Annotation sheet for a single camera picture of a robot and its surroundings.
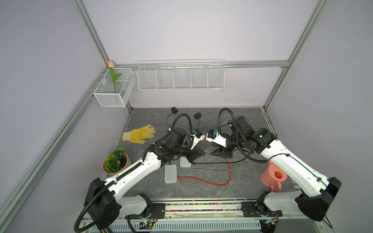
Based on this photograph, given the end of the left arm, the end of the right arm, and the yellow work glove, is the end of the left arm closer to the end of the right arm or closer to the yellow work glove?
the end of the right arm

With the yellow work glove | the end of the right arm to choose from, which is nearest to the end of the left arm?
the end of the right arm

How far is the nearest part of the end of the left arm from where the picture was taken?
553 mm

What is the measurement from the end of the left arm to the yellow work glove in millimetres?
476

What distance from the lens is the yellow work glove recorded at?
40.9 inches
